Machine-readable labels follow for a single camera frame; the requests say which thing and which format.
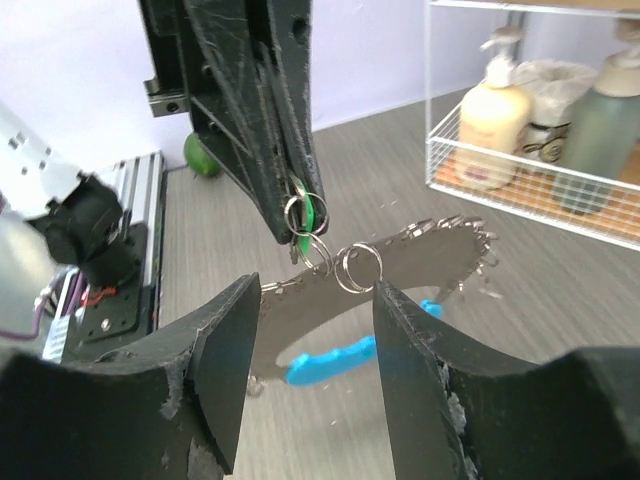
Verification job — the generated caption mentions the blue key holder handle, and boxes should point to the blue key holder handle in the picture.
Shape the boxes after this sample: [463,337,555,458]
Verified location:
[284,298,445,387]

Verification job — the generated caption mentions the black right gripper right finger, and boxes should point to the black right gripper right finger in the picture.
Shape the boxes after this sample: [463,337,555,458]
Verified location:
[373,282,639,479]

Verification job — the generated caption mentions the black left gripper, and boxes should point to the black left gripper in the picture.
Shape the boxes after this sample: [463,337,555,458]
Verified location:
[138,0,324,244]

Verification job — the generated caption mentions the white wire shelf rack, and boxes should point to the white wire shelf rack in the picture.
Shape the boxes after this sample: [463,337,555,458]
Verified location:
[426,1,639,250]

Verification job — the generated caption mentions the green lime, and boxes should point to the green lime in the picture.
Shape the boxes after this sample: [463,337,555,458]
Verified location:
[183,132,221,178]

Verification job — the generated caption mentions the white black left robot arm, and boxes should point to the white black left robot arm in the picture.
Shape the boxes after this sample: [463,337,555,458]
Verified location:
[1,1,329,287]

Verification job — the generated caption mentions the green key tag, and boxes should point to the green key tag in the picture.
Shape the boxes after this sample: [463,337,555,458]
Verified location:
[287,189,316,263]

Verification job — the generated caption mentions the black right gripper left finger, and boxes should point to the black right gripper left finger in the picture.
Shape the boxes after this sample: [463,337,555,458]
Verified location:
[1,273,260,479]

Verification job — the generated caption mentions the cream lotion bottle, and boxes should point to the cream lotion bottle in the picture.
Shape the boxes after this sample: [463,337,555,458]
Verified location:
[454,26,533,190]

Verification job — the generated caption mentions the green pump bottle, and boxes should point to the green pump bottle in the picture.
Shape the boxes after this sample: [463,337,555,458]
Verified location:
[552,19,639,215]

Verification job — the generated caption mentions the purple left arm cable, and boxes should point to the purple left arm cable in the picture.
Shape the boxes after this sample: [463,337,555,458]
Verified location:
[0,267,86,341]

